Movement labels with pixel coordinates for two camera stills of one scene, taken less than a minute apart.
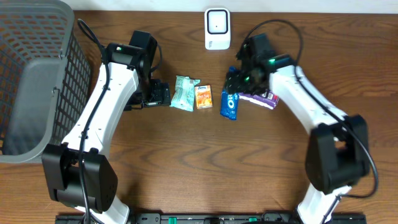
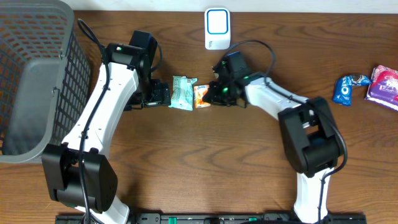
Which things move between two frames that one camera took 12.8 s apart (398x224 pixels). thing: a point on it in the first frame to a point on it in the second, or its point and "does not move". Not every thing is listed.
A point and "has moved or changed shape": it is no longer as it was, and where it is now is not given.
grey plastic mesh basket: (45, 78) does not move
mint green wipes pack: (183, 98) does not move
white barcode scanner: (217, 28) does not move
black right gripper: (234, 82) to (214, 94)
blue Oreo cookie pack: (229, 102) to (343, 88)
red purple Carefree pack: (267, 99) has moved or changed shape
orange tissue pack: (203, 96) does not move
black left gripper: (160, 94) does not move
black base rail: (211, 218) does not move
